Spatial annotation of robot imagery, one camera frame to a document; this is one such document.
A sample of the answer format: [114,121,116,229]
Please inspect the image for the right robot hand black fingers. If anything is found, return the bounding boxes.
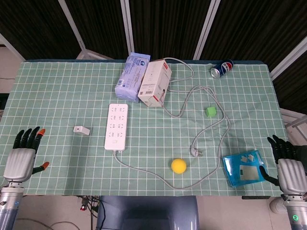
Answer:
[258,135,307,196]

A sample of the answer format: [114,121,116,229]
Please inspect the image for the dark folding screen panel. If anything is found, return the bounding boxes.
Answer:
[194,0,307,72]
[0,0,84,61]
[121,0,220,60]
[59,0,131,60]

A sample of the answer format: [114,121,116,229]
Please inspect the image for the light blue tissue pack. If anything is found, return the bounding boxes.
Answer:
[114,52,151,104]

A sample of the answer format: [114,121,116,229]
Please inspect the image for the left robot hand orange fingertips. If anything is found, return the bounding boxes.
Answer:
[3,126,50,183]

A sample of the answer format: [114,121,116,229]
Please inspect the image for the green checkered tablecloth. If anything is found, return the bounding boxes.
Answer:
[0,61,292,197]

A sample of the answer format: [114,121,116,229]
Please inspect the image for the grey power strip cable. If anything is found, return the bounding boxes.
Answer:
[113,57,232,190]

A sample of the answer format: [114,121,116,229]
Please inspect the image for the cable bundle under table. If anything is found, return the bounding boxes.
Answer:
[76,195,102,230]

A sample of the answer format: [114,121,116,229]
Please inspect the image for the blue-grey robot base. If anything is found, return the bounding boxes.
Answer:
[95,195,200,230]

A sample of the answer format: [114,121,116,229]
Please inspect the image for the white cardboard box red trim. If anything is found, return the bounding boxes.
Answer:
[137,59,172,108]

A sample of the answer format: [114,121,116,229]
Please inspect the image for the blue retail package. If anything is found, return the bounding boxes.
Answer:
[222,149,267,187]

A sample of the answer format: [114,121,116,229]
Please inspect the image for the small white plug adapter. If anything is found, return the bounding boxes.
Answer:
[73,126,91,136]

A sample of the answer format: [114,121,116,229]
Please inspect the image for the white power strip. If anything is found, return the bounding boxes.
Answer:
[104,103,129,152]

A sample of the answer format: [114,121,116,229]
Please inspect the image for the green cube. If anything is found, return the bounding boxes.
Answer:
[205,106,218,118]

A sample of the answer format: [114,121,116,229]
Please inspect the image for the yellow ball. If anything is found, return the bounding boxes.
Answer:
[171,158,188,174]

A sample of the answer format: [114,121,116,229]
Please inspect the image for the metal frame stand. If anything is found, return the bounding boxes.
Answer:
[279,107,307,144]

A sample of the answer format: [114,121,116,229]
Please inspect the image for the blue Pepsi can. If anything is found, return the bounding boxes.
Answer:
[210,59,235,79]

